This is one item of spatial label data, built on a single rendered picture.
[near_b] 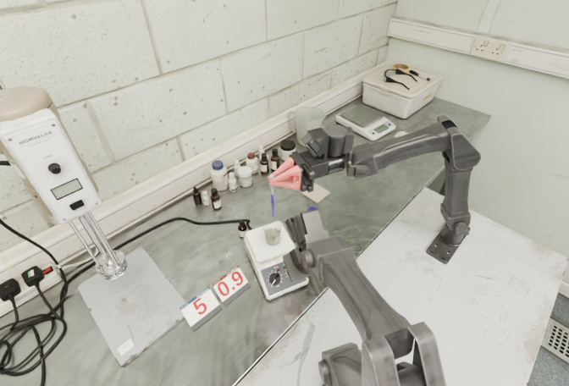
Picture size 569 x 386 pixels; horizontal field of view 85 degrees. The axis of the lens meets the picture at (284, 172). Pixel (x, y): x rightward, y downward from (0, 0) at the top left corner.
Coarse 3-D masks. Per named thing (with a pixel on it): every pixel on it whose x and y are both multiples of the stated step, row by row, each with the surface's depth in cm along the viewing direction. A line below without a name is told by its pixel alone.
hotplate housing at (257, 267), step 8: (248, 248) 94; (280, 256) 91; (256, 264) 89; (264, 264) 89; (272, 264) 89; (256, 272) 92; (264, 288) 87; (288, 288) 88; (296, 288) 89; (272, 296) 86
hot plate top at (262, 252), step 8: (248, 232) 95; (256, 232) 95; (248, 240) 93; (256, 240) 93; (264, 240) 93; (288, 240) 93; (256, 248) 91; (264, 248) 91; (272, 248) 91; (280, 248) 91; (288, 248) 91; (256, 256) 89; (264, 256) 89; (272, 256) 89
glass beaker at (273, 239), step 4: (268, 220) 91; (272, 220) 91; (276, 220) 91; (264, 224) 90; (268, 224) 92; (272, 224) 92; (276, 224) 92; (280, 224) 89; (264, 228) 90; (268, 228) 93; (280, 228) 88; (264, 232) 88; (268, 232) 87; (272, 232) 87; (276, 232) 87; (280, 232) 90; (264, 236) 90; (268, 236) 88; (272, 236) 88; (276, 236) 89; (280, 236) 91; (268, 240) 90; (272, 240) 89; (276, 240) 90; (280, 240) 92; (268, 244) 91; (272, 244) 90; (276, 244) 91
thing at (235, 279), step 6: (228, 276) 90; (234, 276) 90; (240, 276) 91; (222, 282) 88; (228, 282) 89; (234, 282) 90; (240, 282) 91; (216, 288) 87; (222, 288) 88; (228, 288) 89; (234, 288) 89; (222, 294) 88; (228, 294) 88
